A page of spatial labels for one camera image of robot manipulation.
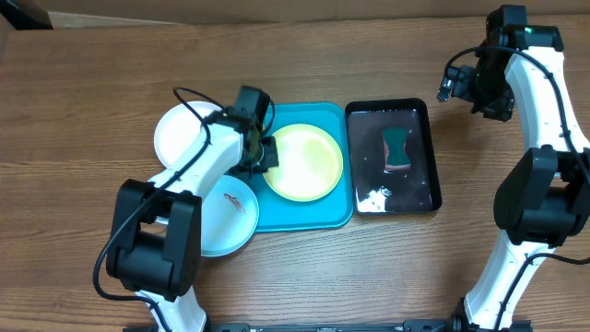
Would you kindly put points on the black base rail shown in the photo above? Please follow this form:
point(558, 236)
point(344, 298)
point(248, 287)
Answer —
point(412, 325)

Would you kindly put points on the black rectangular tray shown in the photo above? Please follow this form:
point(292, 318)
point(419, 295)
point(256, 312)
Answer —
point(376, 192)

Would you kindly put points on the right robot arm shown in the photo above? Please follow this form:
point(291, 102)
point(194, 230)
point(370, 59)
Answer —
point(545, 198)

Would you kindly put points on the light blue plate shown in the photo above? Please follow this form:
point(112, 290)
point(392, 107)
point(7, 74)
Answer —
point(230, 216)

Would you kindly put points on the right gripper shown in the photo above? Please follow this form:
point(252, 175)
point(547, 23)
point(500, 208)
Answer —
point(461, 85)

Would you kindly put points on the yellow-green plate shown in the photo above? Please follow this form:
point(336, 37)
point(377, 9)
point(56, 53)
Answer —
point(310, 163)

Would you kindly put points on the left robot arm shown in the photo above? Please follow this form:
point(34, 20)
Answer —
point(155, 243)

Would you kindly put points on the green and red sponge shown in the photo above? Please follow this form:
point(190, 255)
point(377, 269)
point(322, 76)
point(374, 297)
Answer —
point(394, 149)

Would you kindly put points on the white plate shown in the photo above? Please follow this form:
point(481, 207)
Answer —
point(178, 137)

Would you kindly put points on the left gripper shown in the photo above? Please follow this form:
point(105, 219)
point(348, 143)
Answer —
point(269, 159)

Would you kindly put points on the teal plastic tray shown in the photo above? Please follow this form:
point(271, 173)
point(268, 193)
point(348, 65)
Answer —
point(334, 210)

